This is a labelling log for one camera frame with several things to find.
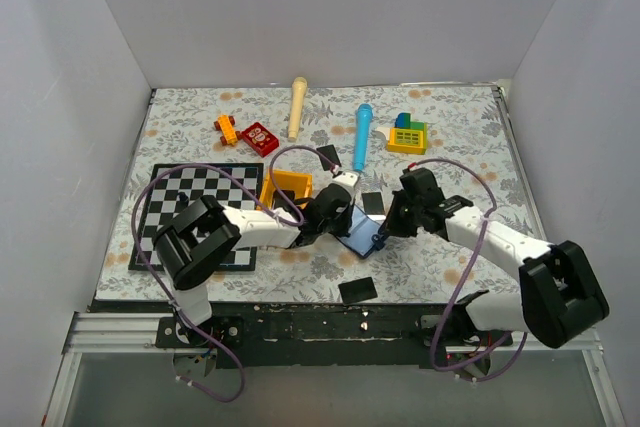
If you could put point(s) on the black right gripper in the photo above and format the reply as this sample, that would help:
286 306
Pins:
391 225

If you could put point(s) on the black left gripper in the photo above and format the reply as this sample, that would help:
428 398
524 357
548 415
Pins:
343 230

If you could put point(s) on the blue leather card holder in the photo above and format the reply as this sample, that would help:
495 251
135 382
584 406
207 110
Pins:
363 238

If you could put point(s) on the black VIP card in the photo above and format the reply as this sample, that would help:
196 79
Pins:
373 205

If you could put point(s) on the black credit card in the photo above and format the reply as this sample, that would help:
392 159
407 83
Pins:
329 158

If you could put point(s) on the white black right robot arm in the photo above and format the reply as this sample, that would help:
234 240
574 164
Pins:
559 296

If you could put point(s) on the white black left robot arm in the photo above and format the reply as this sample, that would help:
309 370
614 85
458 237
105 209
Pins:
190 265

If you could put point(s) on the black card in bin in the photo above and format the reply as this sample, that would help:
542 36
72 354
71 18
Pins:
284 197

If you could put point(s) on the yellow plastic bin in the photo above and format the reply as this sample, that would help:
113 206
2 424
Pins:
295 187

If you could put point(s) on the yellow green toy brick house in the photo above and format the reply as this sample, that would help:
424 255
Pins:
406 136

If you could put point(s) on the red owl toy block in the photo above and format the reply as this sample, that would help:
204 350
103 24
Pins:
260 139

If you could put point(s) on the blue toy microphone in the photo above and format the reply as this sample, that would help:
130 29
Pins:
364 116

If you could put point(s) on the cream toy microphone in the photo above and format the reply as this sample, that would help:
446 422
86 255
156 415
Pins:
298 90

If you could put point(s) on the yellow toy brick car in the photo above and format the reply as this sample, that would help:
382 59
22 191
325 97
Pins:
225 125

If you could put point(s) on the black chess piece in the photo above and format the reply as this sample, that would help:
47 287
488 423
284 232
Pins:
183 198

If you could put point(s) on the black silver chessboard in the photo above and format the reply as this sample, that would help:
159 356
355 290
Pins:
227 184

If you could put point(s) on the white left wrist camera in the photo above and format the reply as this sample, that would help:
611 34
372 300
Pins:
348 180

